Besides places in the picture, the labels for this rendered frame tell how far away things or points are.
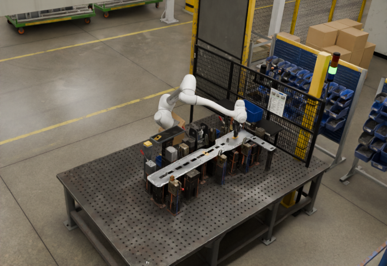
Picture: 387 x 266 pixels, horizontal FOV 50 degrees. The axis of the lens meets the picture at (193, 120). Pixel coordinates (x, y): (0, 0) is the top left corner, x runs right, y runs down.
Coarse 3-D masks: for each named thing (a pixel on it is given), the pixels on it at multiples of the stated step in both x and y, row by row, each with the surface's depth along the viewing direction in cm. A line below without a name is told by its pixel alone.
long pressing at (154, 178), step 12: (240, 132) 461; (216, 144) 438; (228, 144) 440; (240, 144) 442; (192, 156) 418; (204, 156) 419; (216, 156) 422; (168, 168) 399; (180, 168) 400; (192, 168) 402; (156, 180) 382; (168, 180) 383
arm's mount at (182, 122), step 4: (172, 112) 493; (172, 116) 490; (176, 116) 487; (180, 120) 481; (180, 124) 478; (184, 124) 478; (160, 128) 494; (176, 136) 480; (180, 136) 484; (176, 140) 483; (180, 140) 487; (176, 144) 486
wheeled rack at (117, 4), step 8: (120, 0) 1104; (128, 0) 1120; (136, 0) 1113; (144, 0) 1127; (152, 0) 1137; (160, 0) 1151; (88, 8) 1111; (104, 8) 1045; (112, 8) 1058; (120, 8) 1074; (104, 16) 1063
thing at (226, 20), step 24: (216, 0) 628; (240, 0) 589; (216, 24) 644; (240, 24) 603; (192, 48) 706; (216, 48) 661; (240, 48) 619; (192, 72) 727; (216, 72) 679; (240, 72) 633; (216, 96) 703
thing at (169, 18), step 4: (168, 0) 1047; (172, 0) 1050; (168, 4) 1052; (172, 4) 1056; (168, 8) 1057; (172, 8) 1062; (164, 12) 1065; (168, 12) 1062; (172, 12) 1067; (168, 16) 1067; (172, 16) 1073; (164, 20) 1072; (168, 20) 1072; (172, 20) 1079; (176, 20) 1080
